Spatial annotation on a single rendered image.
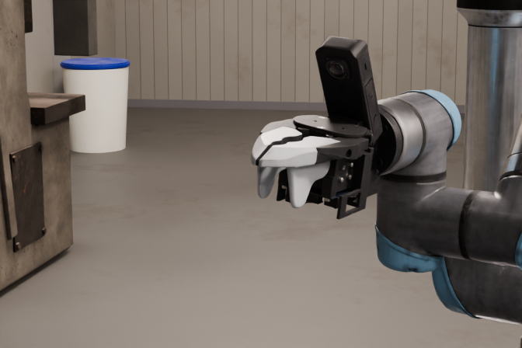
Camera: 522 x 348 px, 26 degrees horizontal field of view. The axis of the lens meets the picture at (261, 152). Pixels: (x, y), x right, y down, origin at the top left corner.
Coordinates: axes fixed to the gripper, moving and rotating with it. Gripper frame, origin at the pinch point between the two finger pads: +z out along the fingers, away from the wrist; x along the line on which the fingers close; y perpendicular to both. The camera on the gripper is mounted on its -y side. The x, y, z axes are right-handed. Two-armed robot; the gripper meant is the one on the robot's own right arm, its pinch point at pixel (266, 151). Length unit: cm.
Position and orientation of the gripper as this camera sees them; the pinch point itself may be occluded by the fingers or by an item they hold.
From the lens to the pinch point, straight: 98.1
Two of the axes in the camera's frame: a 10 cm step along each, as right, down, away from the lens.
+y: -1.1, 9.6, 2.6
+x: -8.3, -2.3, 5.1
